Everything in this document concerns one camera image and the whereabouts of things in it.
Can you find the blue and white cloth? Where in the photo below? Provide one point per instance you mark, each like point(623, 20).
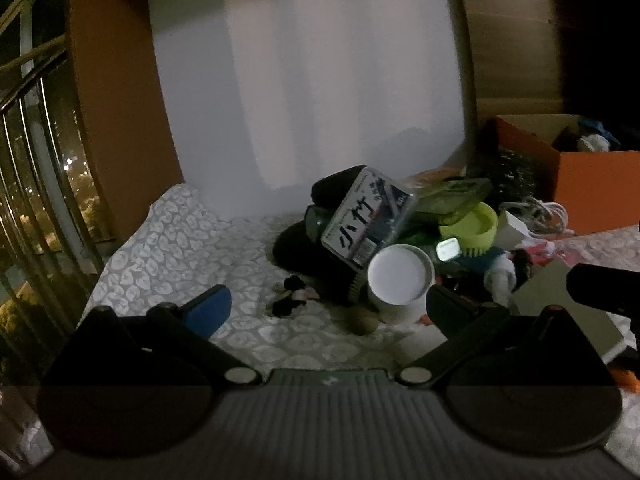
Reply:
point(592, 142)

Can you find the black oblong case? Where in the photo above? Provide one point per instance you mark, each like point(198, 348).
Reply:
point(332, 187)

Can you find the small brown roll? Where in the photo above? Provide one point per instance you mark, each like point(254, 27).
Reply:
point(362, 322)

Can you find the lime green round lid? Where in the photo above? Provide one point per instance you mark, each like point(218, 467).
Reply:
point(475, 222)

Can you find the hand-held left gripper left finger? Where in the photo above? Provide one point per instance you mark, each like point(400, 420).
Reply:
point(210, 306)

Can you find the green packet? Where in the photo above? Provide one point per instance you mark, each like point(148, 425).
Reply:
point(450, 192)

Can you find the white plastic bottle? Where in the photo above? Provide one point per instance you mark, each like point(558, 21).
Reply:
point(500, 280)

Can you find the pink red packet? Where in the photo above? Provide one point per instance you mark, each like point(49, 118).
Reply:
point(539, 251)

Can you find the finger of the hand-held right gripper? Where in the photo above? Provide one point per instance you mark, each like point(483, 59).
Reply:
point(605, 290)

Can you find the grey leaf-patterned cloth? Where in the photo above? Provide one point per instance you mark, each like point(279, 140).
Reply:
point(175, 240)

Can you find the dark sparkly bag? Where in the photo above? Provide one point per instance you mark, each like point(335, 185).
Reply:
point(520, 172)

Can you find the white charger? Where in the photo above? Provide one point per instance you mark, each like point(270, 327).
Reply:
point(515, 230)

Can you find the white paper cup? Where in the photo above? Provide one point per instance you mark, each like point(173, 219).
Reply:
point(400, 275)

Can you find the clear printed plastic box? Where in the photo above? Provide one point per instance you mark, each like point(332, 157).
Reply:
point(365, 220)

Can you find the metal window railing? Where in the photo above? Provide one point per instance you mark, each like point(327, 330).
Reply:
point(45, 160)

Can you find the grey notebook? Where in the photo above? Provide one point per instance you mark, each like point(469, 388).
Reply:
point(560, 300)

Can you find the white earbud case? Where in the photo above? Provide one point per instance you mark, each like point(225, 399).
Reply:
point(447, 250)

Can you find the orange cardboard box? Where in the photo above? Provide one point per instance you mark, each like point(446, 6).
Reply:
point(590, 190)

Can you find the small black and pink toy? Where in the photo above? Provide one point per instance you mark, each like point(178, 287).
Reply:
point(295, 296)

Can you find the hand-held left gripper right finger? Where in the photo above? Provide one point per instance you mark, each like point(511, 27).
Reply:
point(441, 306)

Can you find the orange brown wooden panel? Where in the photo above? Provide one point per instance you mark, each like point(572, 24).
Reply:
point(115, 110)

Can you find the black pouch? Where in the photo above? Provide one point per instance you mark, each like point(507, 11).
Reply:
point(300, 250)

